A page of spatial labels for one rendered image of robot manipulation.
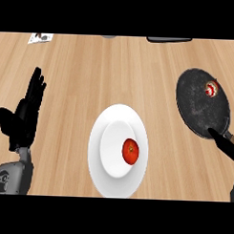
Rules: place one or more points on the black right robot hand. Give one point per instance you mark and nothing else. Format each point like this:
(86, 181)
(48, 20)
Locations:
(226, 146)

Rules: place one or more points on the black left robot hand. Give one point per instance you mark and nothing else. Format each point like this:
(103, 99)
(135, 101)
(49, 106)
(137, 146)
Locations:
(24, 119)

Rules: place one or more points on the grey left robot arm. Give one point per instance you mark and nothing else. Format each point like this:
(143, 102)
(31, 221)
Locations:
(11, 177)

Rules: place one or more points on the dark grey frying pan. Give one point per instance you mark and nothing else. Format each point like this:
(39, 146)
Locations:
(199, 106)

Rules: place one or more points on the white plate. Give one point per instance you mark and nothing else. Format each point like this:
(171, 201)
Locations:
(113, 173)

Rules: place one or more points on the red and white small item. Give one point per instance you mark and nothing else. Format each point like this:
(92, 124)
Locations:
(211, 88)

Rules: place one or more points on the white printed card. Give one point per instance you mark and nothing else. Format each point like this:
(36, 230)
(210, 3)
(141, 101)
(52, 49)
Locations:
(40, 37)

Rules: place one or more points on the grey rounded object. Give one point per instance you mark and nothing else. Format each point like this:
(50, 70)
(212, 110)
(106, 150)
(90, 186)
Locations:
(108, 36)

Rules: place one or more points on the black flat appliance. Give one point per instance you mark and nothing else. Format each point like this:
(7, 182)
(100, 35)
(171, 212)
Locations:
(169, 39)

